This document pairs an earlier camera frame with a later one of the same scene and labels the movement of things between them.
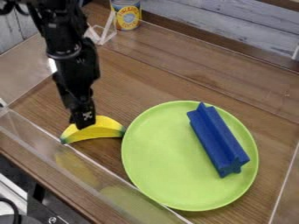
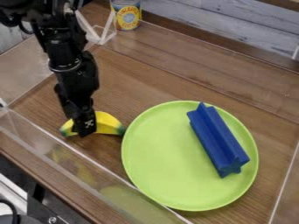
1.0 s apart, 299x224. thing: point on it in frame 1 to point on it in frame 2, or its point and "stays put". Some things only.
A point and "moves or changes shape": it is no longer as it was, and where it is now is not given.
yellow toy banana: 106,128 moves or changes shape
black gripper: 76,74 stays put
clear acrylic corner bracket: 102,33 stays put
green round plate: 167,161 stays put
